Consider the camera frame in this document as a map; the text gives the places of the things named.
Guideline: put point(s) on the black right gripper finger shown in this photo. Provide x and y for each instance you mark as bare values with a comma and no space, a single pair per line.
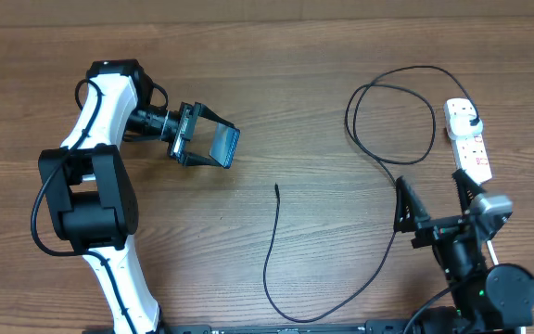
410,211
467,188

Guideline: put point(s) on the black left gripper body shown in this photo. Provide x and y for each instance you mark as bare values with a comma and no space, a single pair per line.
184,131

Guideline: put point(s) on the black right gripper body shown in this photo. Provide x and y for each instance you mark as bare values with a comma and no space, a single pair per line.
434,233

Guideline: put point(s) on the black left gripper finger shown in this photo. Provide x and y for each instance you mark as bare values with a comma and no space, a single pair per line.
205,112
192,159

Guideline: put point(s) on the Samsung Galaxy smartphone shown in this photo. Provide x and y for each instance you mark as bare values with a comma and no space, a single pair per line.
224,144

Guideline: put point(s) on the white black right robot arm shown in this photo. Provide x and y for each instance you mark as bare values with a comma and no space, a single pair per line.
479,298

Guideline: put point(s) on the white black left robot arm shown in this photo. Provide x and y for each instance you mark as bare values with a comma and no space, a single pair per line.
88,191

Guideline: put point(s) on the white charger plug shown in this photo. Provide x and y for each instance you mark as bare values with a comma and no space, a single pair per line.
461,126

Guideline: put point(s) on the white power strip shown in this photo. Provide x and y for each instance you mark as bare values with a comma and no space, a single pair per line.
470,153

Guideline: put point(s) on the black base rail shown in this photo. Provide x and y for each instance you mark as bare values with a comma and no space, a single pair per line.
387,326

